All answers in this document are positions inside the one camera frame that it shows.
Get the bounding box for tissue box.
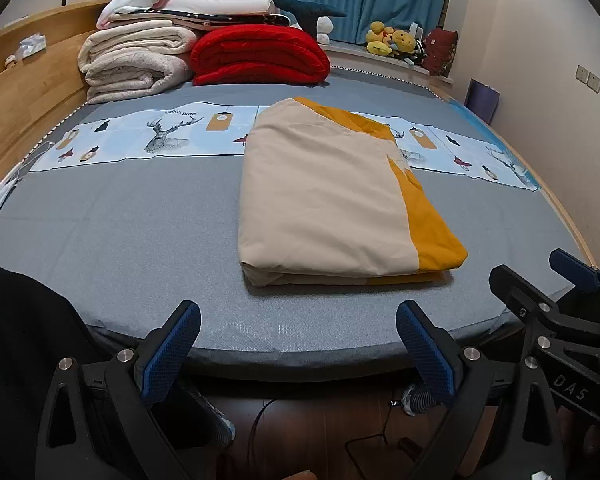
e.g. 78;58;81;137
19;34;48;56

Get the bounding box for yellow plush toy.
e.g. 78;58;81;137
392;30;417;57
366;21;396;56

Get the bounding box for red folded blanket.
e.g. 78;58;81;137
190;24;332;87

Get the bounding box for purple bag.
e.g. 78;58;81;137
466;78;501;125

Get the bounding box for dark red cushion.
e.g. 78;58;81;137
422;27;459;77

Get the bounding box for beige and yellow jacket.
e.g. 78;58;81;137
237;96;469;288

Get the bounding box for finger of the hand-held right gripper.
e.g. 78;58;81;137
488;264;600;346
548;248;600;312

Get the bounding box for grey striped shoe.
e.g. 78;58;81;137
401;382;438;416
180;387;236;448

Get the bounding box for white folded quilt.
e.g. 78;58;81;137
167;0;278;17

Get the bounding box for person's black clothing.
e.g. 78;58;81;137
0;265;216;461

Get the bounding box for wooden headboard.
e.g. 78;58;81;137
0;0;113;196

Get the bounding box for light blue printed cloth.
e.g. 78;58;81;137
27;101;543;193

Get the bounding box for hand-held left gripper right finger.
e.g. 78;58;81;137
396;300;567;480

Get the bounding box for cream fleece folded blanket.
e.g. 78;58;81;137
77;20;203;105

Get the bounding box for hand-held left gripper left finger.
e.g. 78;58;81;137
35;300;202;480

